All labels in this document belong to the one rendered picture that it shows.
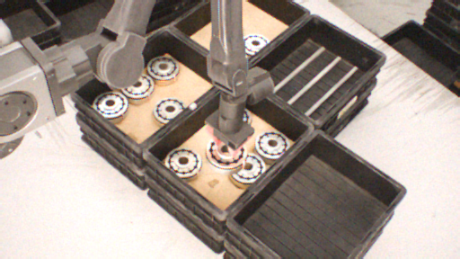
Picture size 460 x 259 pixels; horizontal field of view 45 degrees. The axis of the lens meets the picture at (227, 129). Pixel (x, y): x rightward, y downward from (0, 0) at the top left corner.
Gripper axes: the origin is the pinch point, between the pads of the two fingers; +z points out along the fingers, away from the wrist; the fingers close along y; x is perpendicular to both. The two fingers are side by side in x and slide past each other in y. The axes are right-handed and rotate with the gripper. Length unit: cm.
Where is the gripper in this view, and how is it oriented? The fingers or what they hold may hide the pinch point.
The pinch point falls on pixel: (226, 147)
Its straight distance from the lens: 135.2
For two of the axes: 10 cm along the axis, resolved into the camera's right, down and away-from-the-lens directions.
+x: -6.6, 5.6, -5.0
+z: -0.8, 6.2, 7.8
